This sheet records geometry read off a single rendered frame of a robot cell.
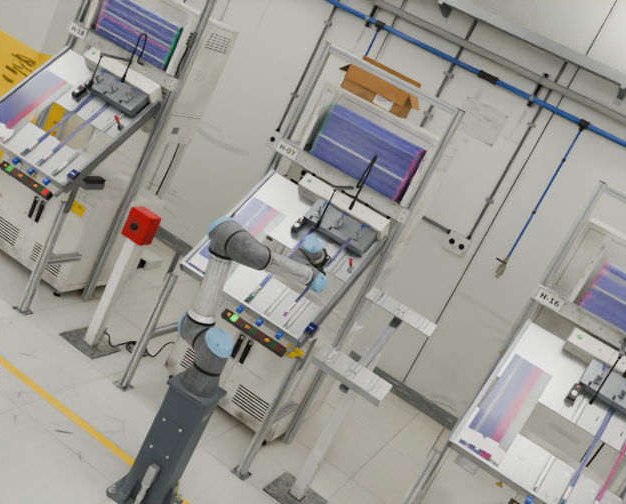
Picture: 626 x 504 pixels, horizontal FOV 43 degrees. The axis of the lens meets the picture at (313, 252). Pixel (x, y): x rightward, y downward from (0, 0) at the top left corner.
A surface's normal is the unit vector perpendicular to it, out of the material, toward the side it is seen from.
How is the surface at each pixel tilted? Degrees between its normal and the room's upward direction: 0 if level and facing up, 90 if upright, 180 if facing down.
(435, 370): 90
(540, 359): 44
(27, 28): 90
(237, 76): 90
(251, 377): 90
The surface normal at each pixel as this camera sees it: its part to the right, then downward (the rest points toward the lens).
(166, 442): -0.32, 0.12
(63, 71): 0.01, -0.54
